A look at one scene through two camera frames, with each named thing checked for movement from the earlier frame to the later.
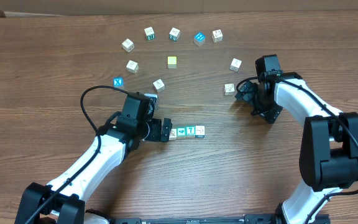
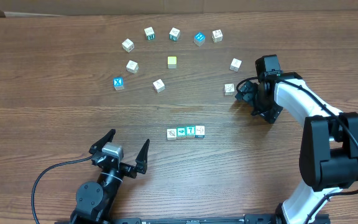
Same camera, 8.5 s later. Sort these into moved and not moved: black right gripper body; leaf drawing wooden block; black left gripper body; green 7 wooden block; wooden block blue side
Moved: black left gripper body
Not moved: wooden block blue side; leaf drawing wooden block; black right gripper body; green 7 wooden block
